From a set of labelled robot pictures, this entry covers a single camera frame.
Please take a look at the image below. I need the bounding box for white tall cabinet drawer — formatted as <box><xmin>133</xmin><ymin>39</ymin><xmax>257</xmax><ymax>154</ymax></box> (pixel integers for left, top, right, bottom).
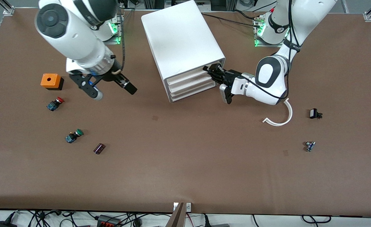
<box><xmin>166</xmin><ymin>65</ymin><xmax>213</xmax><ymax>86</ymax></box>

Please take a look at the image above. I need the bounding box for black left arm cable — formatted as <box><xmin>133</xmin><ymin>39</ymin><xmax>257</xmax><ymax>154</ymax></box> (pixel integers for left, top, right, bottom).
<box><xmin>241</xmin><ymin>0</ymin><xmax>302</xmax><ymax>104</ymax></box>

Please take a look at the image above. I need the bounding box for white curved plastic bracket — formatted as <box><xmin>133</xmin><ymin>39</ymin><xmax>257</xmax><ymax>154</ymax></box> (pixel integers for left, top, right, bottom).
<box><xmin>263</xmin><ymin>98</ymin><xmax>293</xmax><ymax>126</ymax></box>

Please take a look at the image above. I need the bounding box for red mushroom pushbutton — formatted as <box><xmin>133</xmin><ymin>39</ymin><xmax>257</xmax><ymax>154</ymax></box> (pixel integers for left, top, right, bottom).
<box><xmin>46</xmin><ymin>97</ymin><xmax>64</xmax><ymax>111</ymax></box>

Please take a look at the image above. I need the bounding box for green pushbutton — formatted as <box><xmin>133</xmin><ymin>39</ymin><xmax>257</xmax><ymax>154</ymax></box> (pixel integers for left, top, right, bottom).
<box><xmin>65</xmin><ymin>129</ymin><xmax>84</xmax><ymax>144</ymax></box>

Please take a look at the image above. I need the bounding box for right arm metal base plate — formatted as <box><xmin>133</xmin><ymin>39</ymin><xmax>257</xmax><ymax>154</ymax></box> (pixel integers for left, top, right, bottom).
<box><xmin>100</xmin><ymin>13</ymin><xmax>123</xmax><ymax>45</ymax></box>

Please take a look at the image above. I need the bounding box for black looped floor cable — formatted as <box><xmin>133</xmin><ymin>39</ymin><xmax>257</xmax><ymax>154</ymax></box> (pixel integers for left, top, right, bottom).
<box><xmin>301</xmin><ymin>215</ymin><xmax>332</xmax><ymax>224</ymax></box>

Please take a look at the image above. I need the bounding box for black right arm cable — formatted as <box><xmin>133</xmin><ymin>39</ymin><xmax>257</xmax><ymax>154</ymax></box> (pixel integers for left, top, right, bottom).
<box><xmin>118</xmin><ymin>0</ymin><xmax>126</xmax><ymax>71</ymax></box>

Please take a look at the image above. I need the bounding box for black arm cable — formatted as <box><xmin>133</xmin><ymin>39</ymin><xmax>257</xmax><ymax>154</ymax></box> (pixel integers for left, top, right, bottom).
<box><xmin>241</xmin><ymin>0</ymin><xmax>302</xmax><ymax>104</ymax></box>
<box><xmin>118</xmin><ymin>0</ymin><xmax>126</xmax><ymax>71</ymax></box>

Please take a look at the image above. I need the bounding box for black power strip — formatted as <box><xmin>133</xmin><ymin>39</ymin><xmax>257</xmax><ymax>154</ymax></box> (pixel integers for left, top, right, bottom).
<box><xmin>97</xmin><ymin>214</ymin><xmax>122</xmax><ymax>227</ymax></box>

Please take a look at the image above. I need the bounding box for black cable on table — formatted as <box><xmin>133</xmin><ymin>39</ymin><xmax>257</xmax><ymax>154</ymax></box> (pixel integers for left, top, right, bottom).
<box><xmin>201</xmin><ymin>13</ymin><xmax>265</xmax><ymax>29</ymax></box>

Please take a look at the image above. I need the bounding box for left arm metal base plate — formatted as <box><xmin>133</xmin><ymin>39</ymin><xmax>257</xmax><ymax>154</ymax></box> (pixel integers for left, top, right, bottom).
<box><xmin>254</xmin><ymin>14</ymin><xmax>288</xmax><ymax>48</ymax></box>

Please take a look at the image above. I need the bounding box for orange box with hole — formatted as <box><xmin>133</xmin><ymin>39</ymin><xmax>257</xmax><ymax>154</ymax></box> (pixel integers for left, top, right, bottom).
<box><xmin>40</xmin><ymin>73</ymin><xmax>65</xmax><ymax>91</ymax></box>

